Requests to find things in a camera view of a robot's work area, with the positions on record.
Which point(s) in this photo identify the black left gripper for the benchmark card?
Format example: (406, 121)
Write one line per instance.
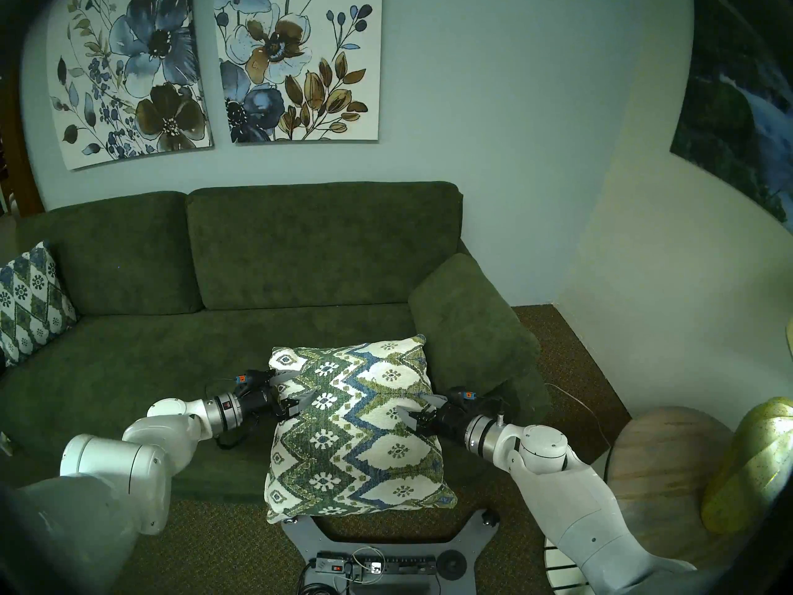
(260, 401)

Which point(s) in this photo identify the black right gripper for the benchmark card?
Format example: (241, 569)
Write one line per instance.
(455, 423)

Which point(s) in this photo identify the green white patterned throw pillow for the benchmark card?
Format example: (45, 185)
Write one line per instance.
(359, 439)

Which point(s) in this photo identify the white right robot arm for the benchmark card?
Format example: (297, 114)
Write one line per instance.
(576, 501)

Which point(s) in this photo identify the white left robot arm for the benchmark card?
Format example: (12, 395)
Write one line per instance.
(118, 470)

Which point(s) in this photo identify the dark green fabric sofa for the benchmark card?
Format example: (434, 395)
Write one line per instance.
(310, 259)

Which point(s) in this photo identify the blue white patterned throw pillow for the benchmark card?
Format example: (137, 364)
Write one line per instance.
(34, 302)

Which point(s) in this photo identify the black power strip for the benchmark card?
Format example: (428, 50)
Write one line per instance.
(409, 564)

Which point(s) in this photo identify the black round base disc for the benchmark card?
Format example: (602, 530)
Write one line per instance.
(451, 564)

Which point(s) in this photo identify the white slatted stool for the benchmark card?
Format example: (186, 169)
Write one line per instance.
(560, 569)

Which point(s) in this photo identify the round wooden side table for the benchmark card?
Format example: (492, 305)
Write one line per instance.
(669, 470)

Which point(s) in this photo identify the brown leaves flower canvas painting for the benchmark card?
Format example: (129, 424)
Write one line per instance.
(297, 61)

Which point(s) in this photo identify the yellow-green speckled lamp base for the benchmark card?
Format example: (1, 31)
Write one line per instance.
(749, 470)

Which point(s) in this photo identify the blue flower canvas painting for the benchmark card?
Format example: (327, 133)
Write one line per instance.
(142, 73)

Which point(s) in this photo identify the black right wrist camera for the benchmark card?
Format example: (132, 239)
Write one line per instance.
(461, 395)

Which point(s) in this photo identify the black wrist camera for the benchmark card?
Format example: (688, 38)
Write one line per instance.
(461, 395)
(251, 377)

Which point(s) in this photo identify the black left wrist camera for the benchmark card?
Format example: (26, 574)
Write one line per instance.
(251, 377)

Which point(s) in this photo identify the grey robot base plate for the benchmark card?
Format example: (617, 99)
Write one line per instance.
(403, 541)

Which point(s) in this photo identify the waterfall landscape wall poster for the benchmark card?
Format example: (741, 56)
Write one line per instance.
(737, 104)

